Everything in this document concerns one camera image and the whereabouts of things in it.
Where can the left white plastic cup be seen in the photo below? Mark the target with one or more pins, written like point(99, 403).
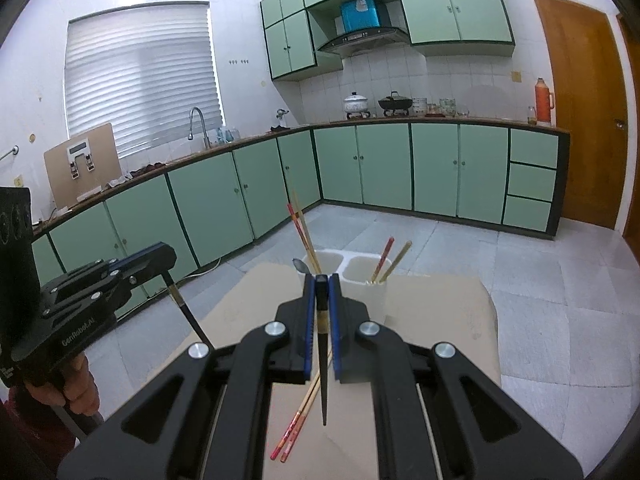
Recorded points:
point(334, 262)

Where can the black range hood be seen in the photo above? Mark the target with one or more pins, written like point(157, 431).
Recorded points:
point(364, 40)

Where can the black chopstick gold band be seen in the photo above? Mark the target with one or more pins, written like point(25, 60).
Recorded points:
point(175, 294)

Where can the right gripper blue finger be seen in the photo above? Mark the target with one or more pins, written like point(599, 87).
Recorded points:
point(155, 261)

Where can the person's hand holding gripper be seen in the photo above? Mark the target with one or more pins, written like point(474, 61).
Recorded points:
point(78, 391)

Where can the wooden chopstick in left cup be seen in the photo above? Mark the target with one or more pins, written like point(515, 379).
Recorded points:
point(302, 222)

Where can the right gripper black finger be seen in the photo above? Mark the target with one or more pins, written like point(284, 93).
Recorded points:
point(115, 287)

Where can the white cooking pot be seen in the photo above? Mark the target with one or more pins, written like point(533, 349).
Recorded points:
point(356, 106)

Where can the chrome kitchen faucet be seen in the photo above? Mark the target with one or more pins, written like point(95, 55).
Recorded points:
point(197, 123)

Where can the brown cardboard box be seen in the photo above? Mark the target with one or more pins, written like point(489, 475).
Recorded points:
point(81, 165)

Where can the wooden door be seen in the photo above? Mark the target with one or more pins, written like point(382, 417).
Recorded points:
point(591, 104)

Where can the orange thermos flask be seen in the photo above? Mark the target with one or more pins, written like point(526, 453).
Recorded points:
point(544, 102)

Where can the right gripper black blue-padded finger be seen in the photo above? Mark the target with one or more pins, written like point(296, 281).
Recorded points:
point(205, 416)
point(436, 414)

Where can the red chopstick in left cup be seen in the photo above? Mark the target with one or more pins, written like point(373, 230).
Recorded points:
point(303, 238)

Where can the right white plastic cup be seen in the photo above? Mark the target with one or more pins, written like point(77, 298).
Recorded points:
point(355, 283)

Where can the black wok with lid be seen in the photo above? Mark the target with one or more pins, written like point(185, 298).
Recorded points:
point(395, 105)

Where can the green lower kitchen cabinets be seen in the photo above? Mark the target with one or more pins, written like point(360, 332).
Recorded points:
point(501, 176)

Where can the wooden chopstick in right cup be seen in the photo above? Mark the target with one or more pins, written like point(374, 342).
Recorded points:
point(395, 263)

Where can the blue box above hood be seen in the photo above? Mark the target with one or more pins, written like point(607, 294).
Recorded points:
point(361, 14)

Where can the wooden chopstick in cup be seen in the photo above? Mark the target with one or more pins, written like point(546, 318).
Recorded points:
point(302, 222)
point(395, 263)

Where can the white plastic cup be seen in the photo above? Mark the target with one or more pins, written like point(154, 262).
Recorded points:
point(334, 262)
point(355, 283)

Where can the white window blind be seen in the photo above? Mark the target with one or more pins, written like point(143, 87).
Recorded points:
point(141, 68)

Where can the red orange patterned chopstick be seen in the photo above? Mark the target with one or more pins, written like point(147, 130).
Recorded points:
point(295, 424)

